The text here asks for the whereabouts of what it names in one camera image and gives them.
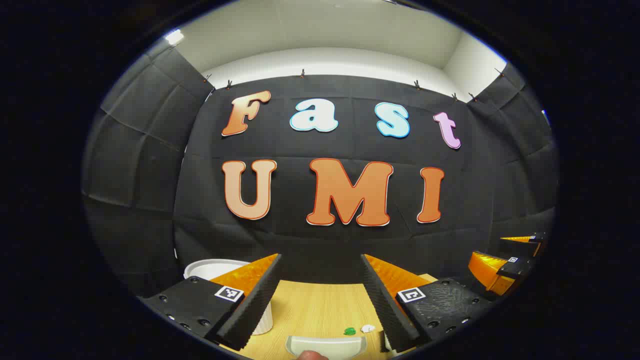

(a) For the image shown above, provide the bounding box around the white ribbed garbage bin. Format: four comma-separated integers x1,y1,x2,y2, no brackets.
183,258,274,336

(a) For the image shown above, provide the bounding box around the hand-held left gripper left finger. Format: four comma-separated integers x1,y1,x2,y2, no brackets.
139,253,284,352

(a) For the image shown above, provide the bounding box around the grey plastic dustpan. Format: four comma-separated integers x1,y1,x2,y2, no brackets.
285,335,368,360

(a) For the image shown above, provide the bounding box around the wooden desktop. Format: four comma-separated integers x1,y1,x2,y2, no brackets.
220,272,438,360

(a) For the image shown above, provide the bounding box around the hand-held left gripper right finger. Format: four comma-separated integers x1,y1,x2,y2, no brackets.
360,253,495,354

